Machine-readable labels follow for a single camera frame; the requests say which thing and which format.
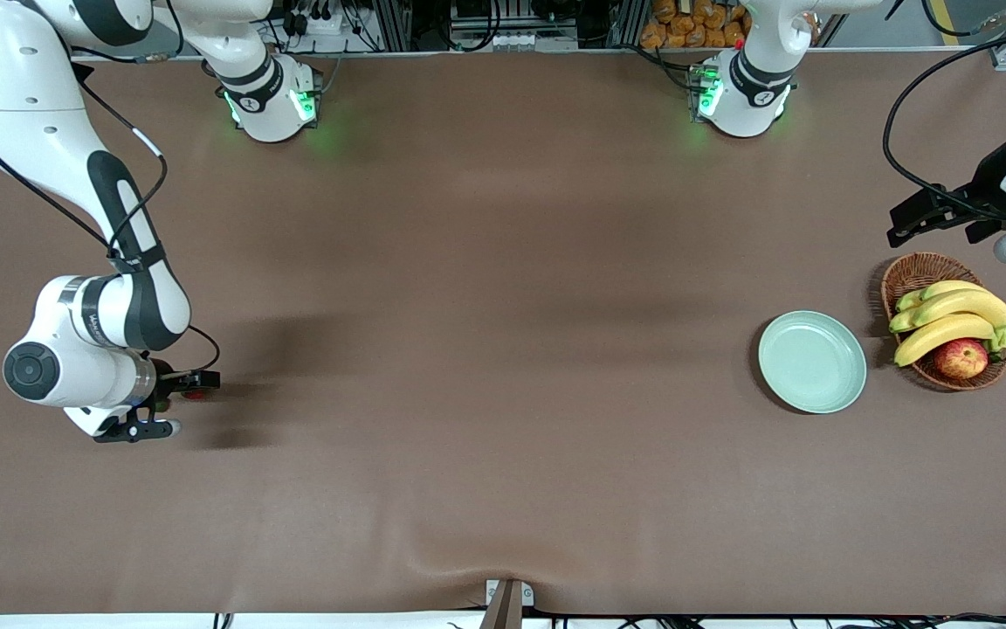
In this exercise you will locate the yellow banana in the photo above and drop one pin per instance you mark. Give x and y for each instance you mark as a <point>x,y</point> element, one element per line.
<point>966,304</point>
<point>948,286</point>
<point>940,334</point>

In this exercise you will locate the bag of orange buns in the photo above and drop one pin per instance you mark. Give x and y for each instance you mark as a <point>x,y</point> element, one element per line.
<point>686,26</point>

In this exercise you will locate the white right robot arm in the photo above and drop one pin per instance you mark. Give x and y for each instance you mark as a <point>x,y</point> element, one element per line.
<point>23,87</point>

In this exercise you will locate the red apple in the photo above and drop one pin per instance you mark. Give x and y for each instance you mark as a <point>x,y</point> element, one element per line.
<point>961,359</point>

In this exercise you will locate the brown wicker basket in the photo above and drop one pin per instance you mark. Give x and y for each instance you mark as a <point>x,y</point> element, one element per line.
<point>913,273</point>

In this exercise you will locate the metal clamp bracket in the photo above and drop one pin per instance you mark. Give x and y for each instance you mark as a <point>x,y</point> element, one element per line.
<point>507,603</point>

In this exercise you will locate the white terminal block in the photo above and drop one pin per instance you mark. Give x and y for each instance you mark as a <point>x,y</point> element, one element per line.
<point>534,41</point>

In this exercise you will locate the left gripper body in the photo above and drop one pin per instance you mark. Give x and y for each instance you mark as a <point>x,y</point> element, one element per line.
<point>985,194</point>

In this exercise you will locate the brown table cover mat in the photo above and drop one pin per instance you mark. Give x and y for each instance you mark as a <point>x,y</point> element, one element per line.
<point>503,262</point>

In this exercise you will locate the light green round plate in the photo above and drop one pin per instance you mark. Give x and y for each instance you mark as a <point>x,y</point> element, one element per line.
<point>812,362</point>

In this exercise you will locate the white power strip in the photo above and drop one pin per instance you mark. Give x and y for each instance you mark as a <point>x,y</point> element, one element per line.
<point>320,24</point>

